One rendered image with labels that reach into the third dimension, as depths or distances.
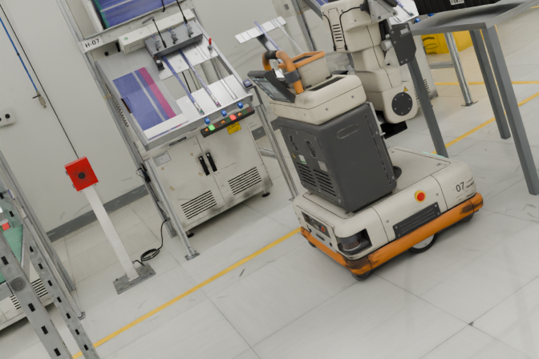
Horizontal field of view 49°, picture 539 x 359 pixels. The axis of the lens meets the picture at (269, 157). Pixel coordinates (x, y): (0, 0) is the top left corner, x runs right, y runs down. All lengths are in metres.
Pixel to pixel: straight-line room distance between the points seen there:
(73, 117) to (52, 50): 0.58
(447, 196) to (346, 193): 0.45
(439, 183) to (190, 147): 1.73
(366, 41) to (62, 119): 3.25
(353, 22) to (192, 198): 1.76
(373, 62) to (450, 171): 0.57
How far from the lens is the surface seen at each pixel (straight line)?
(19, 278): 1.16
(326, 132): 2.31
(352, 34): 2.56
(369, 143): 2.40
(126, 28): 3.82
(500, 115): 3.49
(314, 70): 2.45
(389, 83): 2.61
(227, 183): 3.82
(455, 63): 4.27
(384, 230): 2.47
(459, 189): 2.62
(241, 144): 3.82
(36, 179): 5.29
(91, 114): 5.26
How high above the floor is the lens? 1.24
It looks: 15 degrees down
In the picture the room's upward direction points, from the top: 23 degrees counter-clockwise
